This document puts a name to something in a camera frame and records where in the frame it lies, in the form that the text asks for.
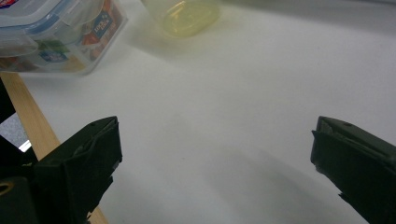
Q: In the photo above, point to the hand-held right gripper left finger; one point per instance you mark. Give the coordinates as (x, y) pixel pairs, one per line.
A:
(84, 161)

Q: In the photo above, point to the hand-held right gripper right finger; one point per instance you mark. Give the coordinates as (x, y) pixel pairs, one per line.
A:
(358, 161)

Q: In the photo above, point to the wooden table edge strip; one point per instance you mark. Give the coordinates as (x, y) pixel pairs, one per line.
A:
(34, 124)

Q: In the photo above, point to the clear plastic food container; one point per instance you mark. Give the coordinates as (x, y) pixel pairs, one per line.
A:
(53, 34)

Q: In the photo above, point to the translucent yellow plastic container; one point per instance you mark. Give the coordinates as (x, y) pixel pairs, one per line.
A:
(186, 17)

